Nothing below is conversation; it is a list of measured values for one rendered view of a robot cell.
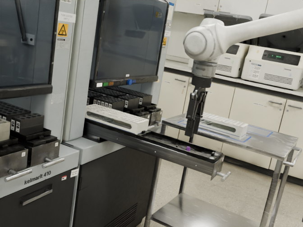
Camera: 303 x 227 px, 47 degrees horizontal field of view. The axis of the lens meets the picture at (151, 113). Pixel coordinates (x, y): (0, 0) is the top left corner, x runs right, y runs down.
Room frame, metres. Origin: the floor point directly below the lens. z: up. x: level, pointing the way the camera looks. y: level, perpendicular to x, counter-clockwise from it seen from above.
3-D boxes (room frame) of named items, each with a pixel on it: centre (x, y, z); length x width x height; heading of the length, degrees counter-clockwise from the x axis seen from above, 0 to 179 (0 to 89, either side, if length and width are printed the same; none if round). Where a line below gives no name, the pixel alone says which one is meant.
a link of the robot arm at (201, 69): (1.33, -0.17, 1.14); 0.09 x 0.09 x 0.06
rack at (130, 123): (1.50, 0.16, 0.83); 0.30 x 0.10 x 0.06; 64
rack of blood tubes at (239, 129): (1.68, -0.32, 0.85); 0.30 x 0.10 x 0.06; 62
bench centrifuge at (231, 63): (3.98, -0.68, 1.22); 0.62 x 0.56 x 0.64; 152
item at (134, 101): (1.82, 0.11, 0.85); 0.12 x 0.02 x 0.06; 154
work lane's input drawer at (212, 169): (1.43, 0.00, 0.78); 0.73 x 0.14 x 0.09; 64
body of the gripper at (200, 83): (1.33, -0.17, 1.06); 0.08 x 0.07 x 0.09; 154
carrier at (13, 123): (1.19, 0.44, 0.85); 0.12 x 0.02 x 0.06; 153
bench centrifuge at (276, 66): (3.73, -1.21, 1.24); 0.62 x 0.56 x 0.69; 155
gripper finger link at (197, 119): (1.35, -0.18, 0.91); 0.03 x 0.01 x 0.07; 64
